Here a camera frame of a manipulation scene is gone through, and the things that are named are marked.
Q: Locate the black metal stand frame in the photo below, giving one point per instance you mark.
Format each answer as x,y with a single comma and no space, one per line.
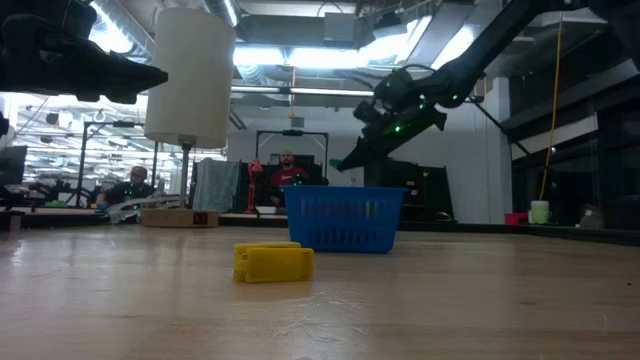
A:
292,133

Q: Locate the white lamp with wooden base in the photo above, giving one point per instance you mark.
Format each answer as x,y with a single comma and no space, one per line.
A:
192,75

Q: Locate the pale green cup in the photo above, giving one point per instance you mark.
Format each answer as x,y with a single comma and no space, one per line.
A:
539,212

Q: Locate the small red box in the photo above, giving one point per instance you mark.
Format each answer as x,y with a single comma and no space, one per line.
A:
515,218

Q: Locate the grey hanging cloth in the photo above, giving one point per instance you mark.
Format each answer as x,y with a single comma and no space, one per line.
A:
216,182

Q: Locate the blue plastic basket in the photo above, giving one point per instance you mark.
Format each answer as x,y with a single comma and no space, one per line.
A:
345,230

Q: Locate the long ceiling light strip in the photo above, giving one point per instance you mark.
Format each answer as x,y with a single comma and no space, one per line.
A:
330,92

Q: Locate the black monitor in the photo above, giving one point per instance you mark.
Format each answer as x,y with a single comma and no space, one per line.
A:
12,165

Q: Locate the yellow stapler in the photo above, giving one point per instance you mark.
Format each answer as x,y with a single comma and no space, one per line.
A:
275,265

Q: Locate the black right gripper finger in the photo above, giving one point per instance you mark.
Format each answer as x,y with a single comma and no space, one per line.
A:
370,152

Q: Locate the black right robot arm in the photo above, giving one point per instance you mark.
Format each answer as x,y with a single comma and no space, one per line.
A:
490,50

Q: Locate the person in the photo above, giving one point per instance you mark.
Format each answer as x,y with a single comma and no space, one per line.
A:
289,175
130,187

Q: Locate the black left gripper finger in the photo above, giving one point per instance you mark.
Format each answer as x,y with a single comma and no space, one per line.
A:
107,97
140,75

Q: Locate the black equipment cases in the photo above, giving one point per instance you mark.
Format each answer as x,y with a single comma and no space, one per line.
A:
430,195

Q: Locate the black aluminium table frame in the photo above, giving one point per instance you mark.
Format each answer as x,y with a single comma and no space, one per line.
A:
575,232

